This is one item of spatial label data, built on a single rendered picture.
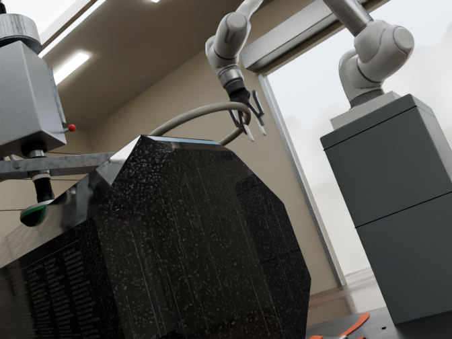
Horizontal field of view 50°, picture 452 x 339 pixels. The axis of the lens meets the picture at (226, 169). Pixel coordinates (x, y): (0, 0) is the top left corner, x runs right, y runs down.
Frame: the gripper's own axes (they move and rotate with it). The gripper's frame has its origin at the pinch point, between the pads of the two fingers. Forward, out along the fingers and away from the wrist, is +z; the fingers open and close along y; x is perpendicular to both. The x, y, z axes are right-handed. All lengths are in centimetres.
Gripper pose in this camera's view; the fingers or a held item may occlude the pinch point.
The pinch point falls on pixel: (255, 130)
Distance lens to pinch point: 180.6
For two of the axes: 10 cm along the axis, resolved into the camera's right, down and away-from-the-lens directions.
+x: -3.7, -1.1, -9.2
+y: -8.5, 4.5, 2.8
